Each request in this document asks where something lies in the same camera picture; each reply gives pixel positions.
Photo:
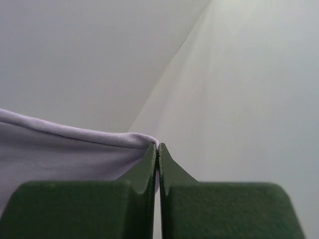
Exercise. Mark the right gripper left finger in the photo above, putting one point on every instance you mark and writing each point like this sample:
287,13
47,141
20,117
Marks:
119,209

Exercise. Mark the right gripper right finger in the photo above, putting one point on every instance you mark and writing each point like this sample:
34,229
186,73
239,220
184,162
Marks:
222,210

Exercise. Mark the purple t shirt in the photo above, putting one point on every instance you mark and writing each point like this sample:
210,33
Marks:
32,149

